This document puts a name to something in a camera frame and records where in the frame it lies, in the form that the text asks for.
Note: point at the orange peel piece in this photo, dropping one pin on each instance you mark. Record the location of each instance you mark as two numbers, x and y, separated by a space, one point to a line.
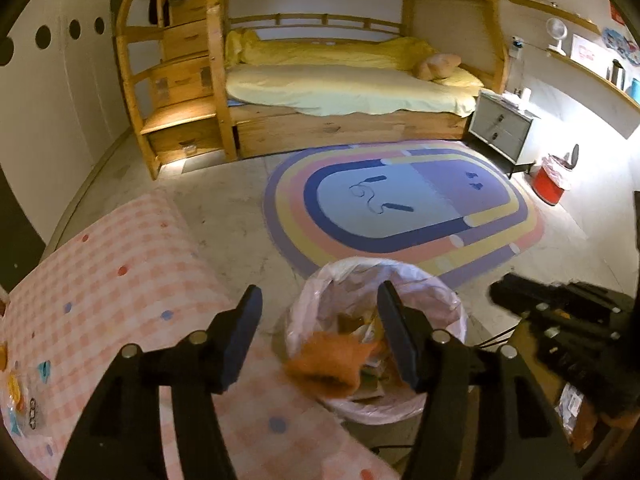
325 365

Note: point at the grey nightstand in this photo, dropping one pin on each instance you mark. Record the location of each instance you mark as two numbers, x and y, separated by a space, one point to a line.
500 125

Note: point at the white picture frame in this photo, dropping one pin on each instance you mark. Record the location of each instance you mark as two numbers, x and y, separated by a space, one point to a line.
586 50

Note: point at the cardboard box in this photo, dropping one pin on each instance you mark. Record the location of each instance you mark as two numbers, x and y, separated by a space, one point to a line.
550 390

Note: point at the tan plush toy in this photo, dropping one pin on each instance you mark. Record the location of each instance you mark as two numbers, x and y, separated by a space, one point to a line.
437 66

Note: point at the wooden stair drawers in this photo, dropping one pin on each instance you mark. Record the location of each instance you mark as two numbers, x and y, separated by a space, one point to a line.
180 85

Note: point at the curved wall shelf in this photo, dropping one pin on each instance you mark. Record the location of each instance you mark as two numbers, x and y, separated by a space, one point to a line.
600 77

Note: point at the white wardrobe with dark panel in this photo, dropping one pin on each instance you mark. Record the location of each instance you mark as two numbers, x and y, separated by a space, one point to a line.
60 90

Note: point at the small white desk fan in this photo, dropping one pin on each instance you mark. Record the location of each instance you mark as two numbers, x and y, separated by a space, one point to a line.
556 32

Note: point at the pale yellow bed sheet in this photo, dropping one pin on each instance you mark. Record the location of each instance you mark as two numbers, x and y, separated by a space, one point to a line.
340 90

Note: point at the trash bin with pink bag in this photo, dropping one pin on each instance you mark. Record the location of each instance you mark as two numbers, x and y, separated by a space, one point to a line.
330 280

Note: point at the yellow blanket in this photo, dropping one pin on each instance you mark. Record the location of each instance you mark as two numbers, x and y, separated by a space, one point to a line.
325 52

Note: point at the wooden bunk bed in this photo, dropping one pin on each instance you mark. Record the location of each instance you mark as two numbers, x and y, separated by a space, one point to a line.
350 125

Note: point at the red bin with pink bag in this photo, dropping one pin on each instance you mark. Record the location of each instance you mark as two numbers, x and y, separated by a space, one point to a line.
547 185

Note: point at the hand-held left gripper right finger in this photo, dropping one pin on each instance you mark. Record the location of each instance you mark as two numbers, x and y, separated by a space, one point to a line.
397 337

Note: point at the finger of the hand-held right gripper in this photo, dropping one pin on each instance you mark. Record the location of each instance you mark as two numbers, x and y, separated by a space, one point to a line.
560 295
585 360

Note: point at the yellow pillow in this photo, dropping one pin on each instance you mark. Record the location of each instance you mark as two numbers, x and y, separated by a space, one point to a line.
457 78

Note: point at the striped oval rug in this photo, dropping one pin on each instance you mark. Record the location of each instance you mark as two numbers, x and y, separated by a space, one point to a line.
450 195

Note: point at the clear plastic wrapper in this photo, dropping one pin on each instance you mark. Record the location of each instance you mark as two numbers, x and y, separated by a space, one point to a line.
22 400

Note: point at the blue cup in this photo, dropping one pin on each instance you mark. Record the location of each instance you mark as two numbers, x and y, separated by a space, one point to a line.
636 90

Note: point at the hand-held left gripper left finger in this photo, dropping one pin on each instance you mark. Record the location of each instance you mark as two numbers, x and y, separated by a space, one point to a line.
242 340

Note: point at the pink checked tablecloth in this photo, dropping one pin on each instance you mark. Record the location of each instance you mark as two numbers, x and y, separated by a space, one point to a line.
125 280

